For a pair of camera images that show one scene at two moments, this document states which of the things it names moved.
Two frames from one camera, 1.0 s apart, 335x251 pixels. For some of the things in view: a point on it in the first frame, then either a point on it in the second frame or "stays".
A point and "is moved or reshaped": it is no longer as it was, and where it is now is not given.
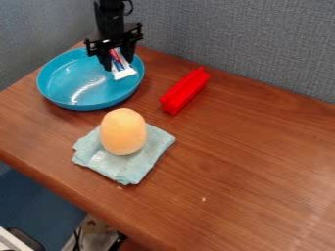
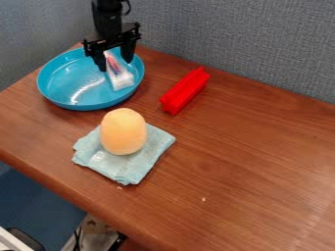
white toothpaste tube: (121, 65) is moved or reshaped
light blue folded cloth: (127, 169) stays
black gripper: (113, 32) stays
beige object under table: (94, 236) stays
